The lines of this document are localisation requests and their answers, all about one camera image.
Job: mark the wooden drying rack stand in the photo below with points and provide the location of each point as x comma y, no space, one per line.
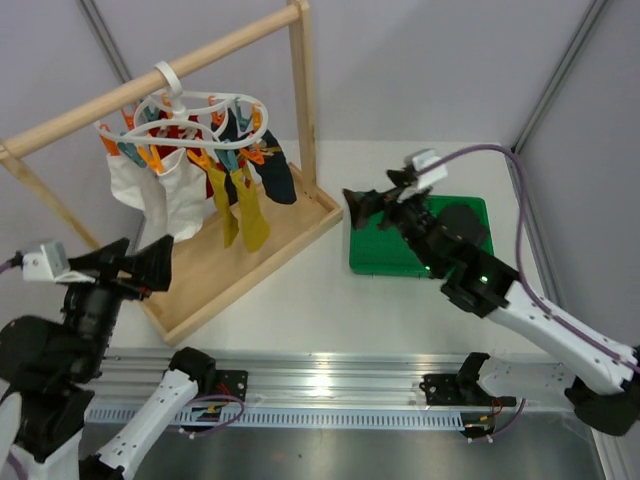
207,278

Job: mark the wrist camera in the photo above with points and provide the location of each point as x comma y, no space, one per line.
423,172
46,261

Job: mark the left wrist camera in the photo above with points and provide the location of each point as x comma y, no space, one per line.
46,261

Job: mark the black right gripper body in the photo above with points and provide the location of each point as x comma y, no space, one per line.
409,215

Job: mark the white plastic clip hanger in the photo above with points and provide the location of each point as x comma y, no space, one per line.
173,105

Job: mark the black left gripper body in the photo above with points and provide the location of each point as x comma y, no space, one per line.
109,292

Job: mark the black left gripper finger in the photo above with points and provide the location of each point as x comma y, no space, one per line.
151,267
104,262

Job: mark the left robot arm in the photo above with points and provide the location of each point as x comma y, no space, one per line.
48,365

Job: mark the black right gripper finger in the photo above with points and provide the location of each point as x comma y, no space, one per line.
362,206
402,179

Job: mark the red sock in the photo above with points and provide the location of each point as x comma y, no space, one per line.
178,132

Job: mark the white sock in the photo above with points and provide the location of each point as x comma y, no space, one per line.
138,188
185,190

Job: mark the aluminium mounting rail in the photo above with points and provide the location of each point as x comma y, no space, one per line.
389,392

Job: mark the yellow sock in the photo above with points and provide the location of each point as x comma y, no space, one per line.
254,227
222,200

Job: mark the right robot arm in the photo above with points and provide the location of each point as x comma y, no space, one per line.
600,384

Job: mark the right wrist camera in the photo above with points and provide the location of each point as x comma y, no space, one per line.
423,172

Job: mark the green plastic tray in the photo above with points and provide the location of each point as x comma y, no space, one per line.
384,253

